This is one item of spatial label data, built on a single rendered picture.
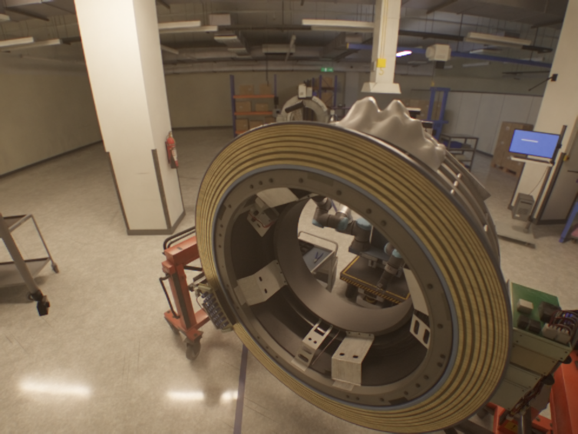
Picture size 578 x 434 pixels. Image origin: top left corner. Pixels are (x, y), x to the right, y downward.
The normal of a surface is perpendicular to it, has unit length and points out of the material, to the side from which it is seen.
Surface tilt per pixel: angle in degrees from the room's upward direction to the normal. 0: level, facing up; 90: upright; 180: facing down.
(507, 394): 90
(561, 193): 90
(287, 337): 21
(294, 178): 90
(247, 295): 76
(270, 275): 63
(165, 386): 0
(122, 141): 90
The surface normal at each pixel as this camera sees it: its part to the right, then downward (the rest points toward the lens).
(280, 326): 0.39, -0.66
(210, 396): 0.00, -0.90
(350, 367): -0.70, -0.21
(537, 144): -0.60, 0.35
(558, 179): 0.05, 0.44
